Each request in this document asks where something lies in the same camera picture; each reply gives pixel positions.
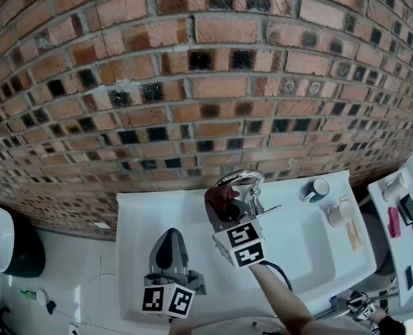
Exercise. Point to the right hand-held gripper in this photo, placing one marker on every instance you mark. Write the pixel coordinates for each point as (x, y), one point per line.
(243, 244)

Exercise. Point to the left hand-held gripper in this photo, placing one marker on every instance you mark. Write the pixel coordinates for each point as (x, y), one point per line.
(167, 277)

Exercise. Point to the dark red cloth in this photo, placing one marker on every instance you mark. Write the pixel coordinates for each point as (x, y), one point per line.
(217, 198)

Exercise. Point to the chrome sink faucet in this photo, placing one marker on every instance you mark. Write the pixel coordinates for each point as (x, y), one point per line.
(239, 177)

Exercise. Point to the person's right forearm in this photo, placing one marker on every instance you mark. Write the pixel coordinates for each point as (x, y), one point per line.
(286, 297)

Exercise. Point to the white ceramic sink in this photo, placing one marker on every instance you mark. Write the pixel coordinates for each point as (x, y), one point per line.
(297, 246)

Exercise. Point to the dark green mug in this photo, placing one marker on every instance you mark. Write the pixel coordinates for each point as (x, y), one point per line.
(317, 190)

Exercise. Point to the person's white shirt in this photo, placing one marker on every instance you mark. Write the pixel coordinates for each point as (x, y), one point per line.
(262, 326)

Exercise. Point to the yellow wooden brush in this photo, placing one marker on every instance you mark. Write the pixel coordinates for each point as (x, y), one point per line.
(354, 237)

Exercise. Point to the white and black floor gadget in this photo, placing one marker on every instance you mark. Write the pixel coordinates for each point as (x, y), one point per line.
(45, 299)

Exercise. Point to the green small packet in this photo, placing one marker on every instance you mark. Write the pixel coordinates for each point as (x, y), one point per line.
(28, 294)

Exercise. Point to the pink folded rag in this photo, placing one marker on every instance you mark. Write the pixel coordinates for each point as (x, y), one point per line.
(393, 222)

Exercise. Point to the marker-tagged tracker device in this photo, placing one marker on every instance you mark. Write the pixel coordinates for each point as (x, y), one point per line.
(361, 305)

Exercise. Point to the white side cabinet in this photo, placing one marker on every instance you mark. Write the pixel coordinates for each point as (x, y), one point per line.
(402, 250)

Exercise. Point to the white toilet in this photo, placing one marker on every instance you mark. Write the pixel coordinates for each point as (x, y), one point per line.
(7, 237)

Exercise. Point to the small black flat device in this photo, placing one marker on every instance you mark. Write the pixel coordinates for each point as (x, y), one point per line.
(409, 277)

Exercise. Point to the white wall plate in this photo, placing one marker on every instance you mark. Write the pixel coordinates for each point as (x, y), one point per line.
(101, 225)

